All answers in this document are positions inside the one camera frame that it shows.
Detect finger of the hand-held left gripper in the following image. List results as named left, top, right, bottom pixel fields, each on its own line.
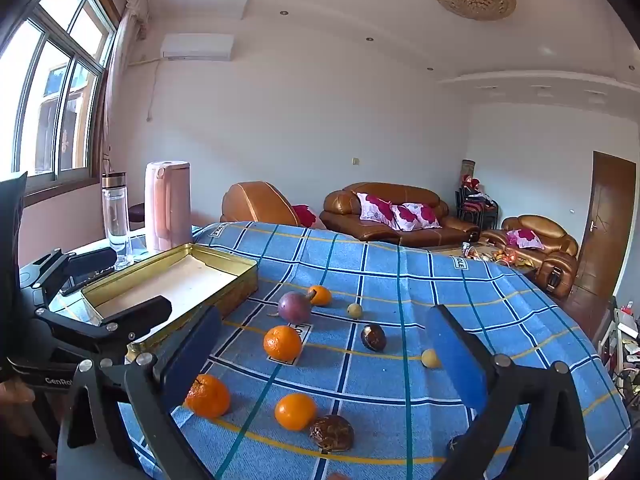
left=35, top=296, right=174, bottom=357
left=20, top=247, right=119, bottom=307

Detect brown leather sofa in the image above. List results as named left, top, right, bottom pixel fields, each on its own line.
left=320, top=182, right=481, bottom=248

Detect brown leather armchair white trim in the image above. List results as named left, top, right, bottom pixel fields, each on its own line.
left=221, top=181, right=303, bottom=228

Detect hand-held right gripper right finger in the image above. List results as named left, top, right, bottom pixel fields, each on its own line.
left=425, top=302, right=608, bottom=480

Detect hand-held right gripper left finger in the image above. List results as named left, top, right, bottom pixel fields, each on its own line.
left=57, top=304, right=223, bottom=480

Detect window with metal frame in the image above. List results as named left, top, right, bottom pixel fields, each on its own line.
left=0, top=0, right=118, bottom=196

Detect brown mottled round fruit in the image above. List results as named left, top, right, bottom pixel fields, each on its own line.
left=309, top=414, right=355, bottom=452

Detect clear glass bottle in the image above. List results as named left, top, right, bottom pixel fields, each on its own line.
left=101, top=172, right=135, bottom=267

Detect large orange mandarin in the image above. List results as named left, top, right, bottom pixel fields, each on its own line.
left=263, top=325, right=303, bottom=363

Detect pale pink curtain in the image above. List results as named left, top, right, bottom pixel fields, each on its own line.
left=92, top=0, right=151, bottom=181

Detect brown leather tufted armchair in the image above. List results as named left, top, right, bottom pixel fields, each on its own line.
left=482, top=215, right=578, bottom=301

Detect gold rectangular tin box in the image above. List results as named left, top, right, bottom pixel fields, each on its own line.
left=80, top=243, right=259, bottom=356

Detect cluttered coffee table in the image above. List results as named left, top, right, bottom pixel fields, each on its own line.
left=440, top=242, right=536, bottom=276

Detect dark brown split fruit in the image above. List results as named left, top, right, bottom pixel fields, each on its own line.
left=361, top=324, right=387, bottom=352

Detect stacked black chairs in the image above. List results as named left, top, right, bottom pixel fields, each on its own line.
left=455, top=185, right=499, bottom=231

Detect purple round fruit with stem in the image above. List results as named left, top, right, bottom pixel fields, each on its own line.
left=267, top=290, right=317, bottom=325

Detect brown wooden door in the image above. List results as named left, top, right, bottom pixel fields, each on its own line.
left=575, top=151, right=637, bottom=301

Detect pile of household clutter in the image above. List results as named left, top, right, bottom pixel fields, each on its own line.
left=600, top=295, right=640, bottom=396

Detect white air conditioner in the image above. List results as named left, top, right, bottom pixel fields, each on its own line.
left=161, top=33, right=235, bottom=62

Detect white red floral pillow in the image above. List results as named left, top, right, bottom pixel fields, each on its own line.
left=506, top=229, right=544, bottom=251
left=390, top=203, right=436, bottom=231
left=357, top=192, right=396, bottom=222

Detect pink electric kettle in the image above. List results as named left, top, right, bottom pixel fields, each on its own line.
left=144, top=161, right=193, bottom=253

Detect blue plaid cloth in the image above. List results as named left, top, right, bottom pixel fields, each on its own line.
left=117, top=220, right=633, bottom=480

